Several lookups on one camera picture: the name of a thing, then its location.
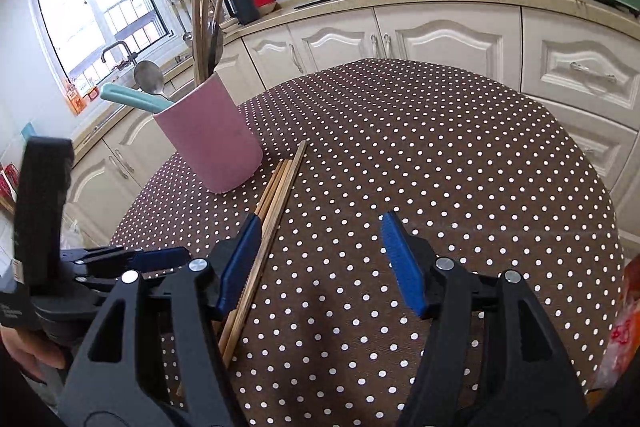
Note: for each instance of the brown polka dot tablecloth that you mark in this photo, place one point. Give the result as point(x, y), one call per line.
point(400, 147)

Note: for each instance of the person's left hand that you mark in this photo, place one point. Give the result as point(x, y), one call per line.
point(25, 347)

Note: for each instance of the metal faucet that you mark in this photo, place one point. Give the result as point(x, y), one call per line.
point(120, 47)

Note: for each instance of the black kettle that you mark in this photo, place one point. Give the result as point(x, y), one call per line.
point(242, 7)

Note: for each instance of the bunch of wooden chopsticks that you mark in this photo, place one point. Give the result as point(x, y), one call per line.
point(272, 207)

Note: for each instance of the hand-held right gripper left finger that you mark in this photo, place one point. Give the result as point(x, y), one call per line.
point(240, 267)

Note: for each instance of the orange dish soap bottle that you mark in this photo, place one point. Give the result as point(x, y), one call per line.
point(75, 99)

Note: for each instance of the teal plastic spoon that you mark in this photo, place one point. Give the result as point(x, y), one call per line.
point(130, 97)

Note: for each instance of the small metal spoon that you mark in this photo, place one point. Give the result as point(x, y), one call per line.
point(216, 47)

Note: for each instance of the teal box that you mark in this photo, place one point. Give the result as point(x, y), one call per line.
point(28, 130)

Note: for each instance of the red box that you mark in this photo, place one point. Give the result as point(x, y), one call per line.
point(265, 2)

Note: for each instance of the pink cup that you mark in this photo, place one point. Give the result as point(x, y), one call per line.
point(210, 142)

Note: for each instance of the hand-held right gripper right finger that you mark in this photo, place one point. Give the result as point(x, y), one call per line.
point(402, 267)

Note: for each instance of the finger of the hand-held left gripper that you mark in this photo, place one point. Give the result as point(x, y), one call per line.
point(95, 283)
point(160, 258)

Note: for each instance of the pink utensil holder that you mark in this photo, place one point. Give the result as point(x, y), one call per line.
point(6, 187)

